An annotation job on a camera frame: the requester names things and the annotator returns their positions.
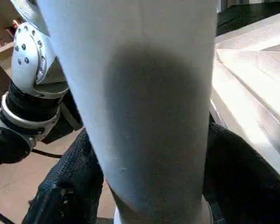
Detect white plastic table top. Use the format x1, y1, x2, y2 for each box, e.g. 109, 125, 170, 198
210, 10, 280, 185

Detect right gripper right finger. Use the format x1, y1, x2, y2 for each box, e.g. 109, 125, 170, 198
202, 121, 280, 224

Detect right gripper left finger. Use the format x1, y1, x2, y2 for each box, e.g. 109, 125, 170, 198
22, 129, 105, 224

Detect white plastic table leg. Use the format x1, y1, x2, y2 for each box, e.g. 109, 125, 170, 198
36, 0, 222, 224

